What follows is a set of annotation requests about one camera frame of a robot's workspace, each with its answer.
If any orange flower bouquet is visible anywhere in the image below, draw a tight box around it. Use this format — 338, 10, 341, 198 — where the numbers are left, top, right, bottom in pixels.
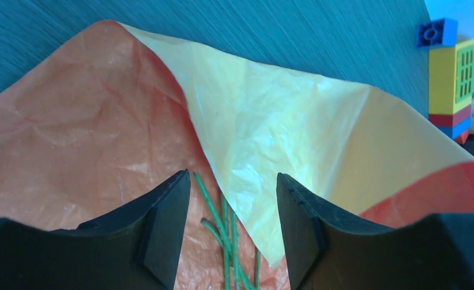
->
193, 172, 261, 289

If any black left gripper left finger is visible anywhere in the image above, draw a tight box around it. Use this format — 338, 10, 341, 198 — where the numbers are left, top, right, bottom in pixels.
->
0, 170, 191, 289

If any orange toy piece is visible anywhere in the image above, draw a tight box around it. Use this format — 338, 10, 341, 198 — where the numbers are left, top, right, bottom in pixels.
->
454, 129, 469, 145

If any orange yellow wrapping paper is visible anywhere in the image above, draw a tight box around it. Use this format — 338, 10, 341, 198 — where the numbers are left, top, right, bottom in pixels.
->
0, 21, 474, 289

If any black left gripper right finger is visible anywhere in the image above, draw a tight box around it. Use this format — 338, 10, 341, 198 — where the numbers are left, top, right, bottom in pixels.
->
277, 173, 474, 289

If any blue toy block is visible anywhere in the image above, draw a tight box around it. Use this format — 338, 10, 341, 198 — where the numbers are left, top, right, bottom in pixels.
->
415, 18, 458, 50

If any yellow toy block house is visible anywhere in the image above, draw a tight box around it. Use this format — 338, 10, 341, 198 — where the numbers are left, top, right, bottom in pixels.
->
428, 39, 474, 140

